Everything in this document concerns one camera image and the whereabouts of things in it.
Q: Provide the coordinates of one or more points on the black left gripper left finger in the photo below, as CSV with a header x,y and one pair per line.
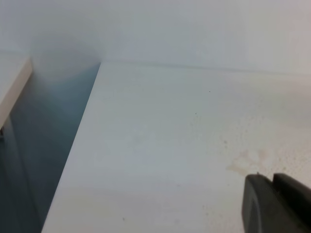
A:
x,y
264,210

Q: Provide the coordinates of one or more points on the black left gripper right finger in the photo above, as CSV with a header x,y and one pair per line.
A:
x,y
296,195

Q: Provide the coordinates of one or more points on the white side table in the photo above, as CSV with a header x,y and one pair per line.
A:
x,y
15,70

